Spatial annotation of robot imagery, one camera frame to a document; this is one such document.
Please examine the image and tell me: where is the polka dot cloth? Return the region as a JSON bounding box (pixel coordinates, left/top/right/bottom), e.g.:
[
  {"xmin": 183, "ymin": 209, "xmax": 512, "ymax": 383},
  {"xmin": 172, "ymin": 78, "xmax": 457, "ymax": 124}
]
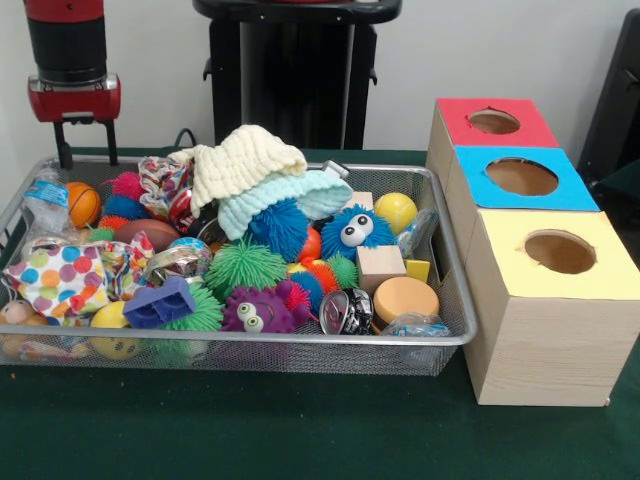
[{"xmin": 3, "ymin": 235, "xmax": 153, "ymax": 321}]

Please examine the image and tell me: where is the clear mesh bin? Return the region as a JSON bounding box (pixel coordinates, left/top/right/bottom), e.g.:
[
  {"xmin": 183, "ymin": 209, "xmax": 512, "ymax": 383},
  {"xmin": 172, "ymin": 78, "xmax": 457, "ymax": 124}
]
[{"xmin": 0, "ymin": 155, "xmax": 479, "ymax": 376}]

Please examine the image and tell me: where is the yellow block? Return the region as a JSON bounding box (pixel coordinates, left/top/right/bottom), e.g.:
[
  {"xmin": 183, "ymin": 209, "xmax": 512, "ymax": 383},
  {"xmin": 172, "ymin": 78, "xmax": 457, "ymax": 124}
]
[{"xmin": 404, "ymin": 259, "xmax": 432, "ymax": 285}]

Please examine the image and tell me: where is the cream waffle cloth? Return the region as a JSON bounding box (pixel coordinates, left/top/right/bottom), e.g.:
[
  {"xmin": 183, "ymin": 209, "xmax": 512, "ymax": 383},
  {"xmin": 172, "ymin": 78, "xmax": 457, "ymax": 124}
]
[{"xmin": 168, "ymin": 125, "xmax": 309, "ymax": 217}]

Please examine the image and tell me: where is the round wooden disc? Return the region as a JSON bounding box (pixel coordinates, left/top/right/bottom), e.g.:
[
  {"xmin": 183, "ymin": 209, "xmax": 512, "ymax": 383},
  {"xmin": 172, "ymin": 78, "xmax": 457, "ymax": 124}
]
[{"xmin": 371, "ymin": 277, "xmax": 441, "ymax": 329}]

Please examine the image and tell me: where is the mint green knit cloth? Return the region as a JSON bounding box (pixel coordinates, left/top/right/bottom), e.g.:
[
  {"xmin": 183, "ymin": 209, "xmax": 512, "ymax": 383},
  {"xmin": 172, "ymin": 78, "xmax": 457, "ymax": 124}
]
[{"xmin": 217, "ymin": 169, "xmax": 353, "ymax": 242}]

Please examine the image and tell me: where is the blue spiky ball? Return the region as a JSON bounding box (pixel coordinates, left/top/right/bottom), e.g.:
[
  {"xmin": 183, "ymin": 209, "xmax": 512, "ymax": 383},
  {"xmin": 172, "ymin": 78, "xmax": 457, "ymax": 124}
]
[{"xmin": 101, "ymin": 194, "xmax": 149, "ymax": 223}]

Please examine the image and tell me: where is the blue fuzzy ball with eyes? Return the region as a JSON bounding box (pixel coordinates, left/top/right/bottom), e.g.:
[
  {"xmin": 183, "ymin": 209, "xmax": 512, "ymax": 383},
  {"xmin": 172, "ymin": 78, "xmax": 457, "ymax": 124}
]
[{"xmin": 319, "ymin": 205, "xmax": 395, "ymax": 262}]

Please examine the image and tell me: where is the wooden cube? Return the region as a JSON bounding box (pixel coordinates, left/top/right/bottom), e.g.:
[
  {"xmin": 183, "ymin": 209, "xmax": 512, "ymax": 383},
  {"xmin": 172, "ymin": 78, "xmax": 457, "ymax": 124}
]
[{"xmin": 356, "ymin": 245, "xmax": 407, "ymax": 294}]

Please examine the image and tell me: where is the purple plastic block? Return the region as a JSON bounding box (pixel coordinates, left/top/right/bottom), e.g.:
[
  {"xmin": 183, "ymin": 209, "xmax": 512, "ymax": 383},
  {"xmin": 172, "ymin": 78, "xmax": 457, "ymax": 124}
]
[{"xmin": 123, "ymin": 275, "xmax": 197, "ymax": 330}]

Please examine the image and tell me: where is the clear plastic bottle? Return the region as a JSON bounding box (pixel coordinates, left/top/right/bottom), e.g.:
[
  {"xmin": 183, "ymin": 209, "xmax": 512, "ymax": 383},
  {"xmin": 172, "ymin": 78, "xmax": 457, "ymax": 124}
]
[{"xmin": 21, "ymin": 170, "xmax": 72, "ymax": 237}]

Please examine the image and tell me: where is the black chair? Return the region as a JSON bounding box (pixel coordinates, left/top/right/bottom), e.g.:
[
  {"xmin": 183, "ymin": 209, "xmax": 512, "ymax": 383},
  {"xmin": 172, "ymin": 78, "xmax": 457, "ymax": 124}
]
[{"xmin": 580, "ymin": 10, "xmax": 640, "ymax": 186}]

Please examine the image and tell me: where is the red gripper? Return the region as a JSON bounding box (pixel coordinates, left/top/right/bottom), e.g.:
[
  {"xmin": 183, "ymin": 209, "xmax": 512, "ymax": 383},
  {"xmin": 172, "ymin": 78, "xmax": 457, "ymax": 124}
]
[{"xmin": 26, "ymin": 74, "xmax": 123, "ymax": 170}]

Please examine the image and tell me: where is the blue globe ball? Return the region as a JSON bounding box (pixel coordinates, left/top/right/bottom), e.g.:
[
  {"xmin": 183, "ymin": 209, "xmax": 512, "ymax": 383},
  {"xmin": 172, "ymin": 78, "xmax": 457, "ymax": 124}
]
[{"xmin": 168, "ymin": 236, "xmax": 213, "ymax": 254}]

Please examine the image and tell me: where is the brown toy football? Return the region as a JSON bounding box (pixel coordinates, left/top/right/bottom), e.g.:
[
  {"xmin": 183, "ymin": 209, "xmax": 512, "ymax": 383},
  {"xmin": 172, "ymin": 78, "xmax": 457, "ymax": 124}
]
[{"xmin": 113, "ymin": 219, "xmax": 182, "ymax": 253}]

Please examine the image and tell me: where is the pink spiky ball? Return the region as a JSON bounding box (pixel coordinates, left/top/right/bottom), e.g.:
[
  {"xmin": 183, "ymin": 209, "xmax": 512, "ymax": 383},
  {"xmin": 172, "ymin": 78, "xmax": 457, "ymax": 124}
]
[{"xmin": 110, "ymin": 171, "xmax": 145, "ymax": 201}]

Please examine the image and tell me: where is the small orange basketball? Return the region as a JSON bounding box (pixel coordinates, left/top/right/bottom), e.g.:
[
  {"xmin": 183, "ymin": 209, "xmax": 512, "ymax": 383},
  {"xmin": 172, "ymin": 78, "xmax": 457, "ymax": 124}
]
[{"xmin": 63, "ymin": 181, "xmax": 103, "ymax": 229}]

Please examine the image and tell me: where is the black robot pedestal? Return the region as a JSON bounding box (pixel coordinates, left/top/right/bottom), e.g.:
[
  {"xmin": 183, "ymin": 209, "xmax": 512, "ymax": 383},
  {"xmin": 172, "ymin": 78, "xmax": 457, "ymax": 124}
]
[{"xmin": 193, "ymin": 0, "xmax": 403, "ymax": 151}]

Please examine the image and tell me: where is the large green spiky ball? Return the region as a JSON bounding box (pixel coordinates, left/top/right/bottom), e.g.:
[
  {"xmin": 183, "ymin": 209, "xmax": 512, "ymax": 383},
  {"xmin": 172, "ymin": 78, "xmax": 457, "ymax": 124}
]
[{"xmin": 150, "ymin": 285, "xmax": 225, "ymax": 336}]

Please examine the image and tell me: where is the clear blue plastic packet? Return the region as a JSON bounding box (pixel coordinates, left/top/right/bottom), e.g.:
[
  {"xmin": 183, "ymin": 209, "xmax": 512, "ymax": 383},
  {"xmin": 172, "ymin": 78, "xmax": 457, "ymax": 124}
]
[{"xmin": 396, "ymin": 210, "xmax": 441, "ymax": 259}]

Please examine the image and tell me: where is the small green spiky ball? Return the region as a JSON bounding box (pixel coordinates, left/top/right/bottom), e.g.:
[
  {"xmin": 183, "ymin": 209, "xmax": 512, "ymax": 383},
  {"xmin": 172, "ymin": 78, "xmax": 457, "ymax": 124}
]
[{"xmin": 203, "ymin": 238, "xmax": 288, "ymax": 298}]

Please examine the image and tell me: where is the purple spiky ball with eyes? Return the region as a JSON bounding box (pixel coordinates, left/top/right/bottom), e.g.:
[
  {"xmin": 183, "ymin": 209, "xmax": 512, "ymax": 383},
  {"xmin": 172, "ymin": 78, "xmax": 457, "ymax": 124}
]
[{"xmin": 221, "ymin": 280, "xmax": 311, "ymax": 335}]

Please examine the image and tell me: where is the wooden box with three holes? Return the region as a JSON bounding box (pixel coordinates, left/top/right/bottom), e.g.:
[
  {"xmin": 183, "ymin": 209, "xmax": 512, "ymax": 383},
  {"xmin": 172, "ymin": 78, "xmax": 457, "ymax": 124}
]
[{"xmin": 427, "ymin": 97, "xmax": 640, "ymax": 408}]

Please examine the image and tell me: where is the clear crumpled plastic packet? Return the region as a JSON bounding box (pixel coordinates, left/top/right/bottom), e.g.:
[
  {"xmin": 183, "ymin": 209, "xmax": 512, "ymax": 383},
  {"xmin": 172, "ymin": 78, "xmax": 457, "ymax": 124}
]
[{"xmin": 383, "ymin": 312, "xmax": 454, "ymax": 339}]

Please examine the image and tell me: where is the yellow smiley ball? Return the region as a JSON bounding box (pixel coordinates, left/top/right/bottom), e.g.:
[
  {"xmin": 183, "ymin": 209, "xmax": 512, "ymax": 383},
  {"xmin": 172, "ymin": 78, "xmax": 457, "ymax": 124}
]
[{"xmin": 90, "ymin": 302, "xmax": 143, "ymax": 362}]

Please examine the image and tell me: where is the silver can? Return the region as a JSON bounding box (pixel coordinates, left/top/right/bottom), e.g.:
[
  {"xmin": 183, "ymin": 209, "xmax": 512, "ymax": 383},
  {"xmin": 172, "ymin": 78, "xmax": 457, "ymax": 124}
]
[{"xmin": 145, "ymin": 246, "xmax": 213, "ymax": 288}]

